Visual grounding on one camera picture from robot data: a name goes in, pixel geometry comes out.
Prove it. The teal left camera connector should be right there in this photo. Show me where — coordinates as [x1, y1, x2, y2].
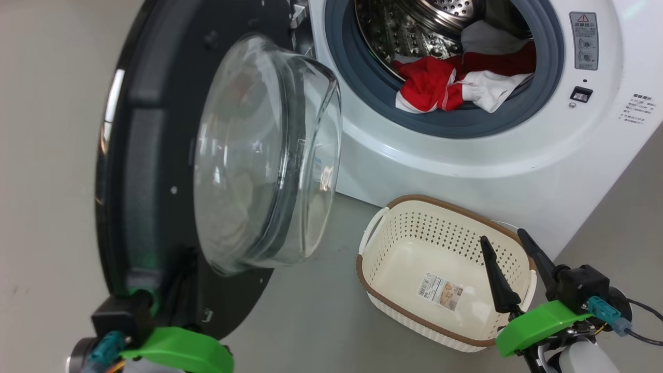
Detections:
[88, 332, 126, 363]

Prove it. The cream laundry basket brown rim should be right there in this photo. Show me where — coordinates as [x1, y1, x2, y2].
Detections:
[356, 195, 538, 353]

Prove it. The round black glass washer door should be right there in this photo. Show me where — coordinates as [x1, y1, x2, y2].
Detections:
[95, 0, 343, 340]

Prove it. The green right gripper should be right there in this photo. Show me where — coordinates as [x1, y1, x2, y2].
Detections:
[480, 228, 592, 373]

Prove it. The teal camera connector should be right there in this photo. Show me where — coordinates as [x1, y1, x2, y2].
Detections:
[88, 332, 126, 363]
[588, 296, 633, 337]

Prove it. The teal right camera connector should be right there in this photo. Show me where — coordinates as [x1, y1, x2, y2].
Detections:
[588, 296, 633, 337]

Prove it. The white front-load washing machine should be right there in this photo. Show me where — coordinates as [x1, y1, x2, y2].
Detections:
[290, 0, 663, 260]

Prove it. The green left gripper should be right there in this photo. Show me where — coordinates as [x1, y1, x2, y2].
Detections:
[120, 251, 235, 373]

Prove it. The printed product label sticker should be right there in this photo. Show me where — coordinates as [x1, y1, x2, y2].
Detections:
[417, 274, 463, 311]

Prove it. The red and white garment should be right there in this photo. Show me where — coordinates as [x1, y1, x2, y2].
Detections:
[392, 21, 537, 113]

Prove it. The grey warning label sticker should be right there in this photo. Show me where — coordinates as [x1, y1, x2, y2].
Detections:
[570, 11, 600, 71]

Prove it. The black right camera cable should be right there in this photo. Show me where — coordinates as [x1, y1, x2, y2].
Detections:
[624, 298, 663, 347]

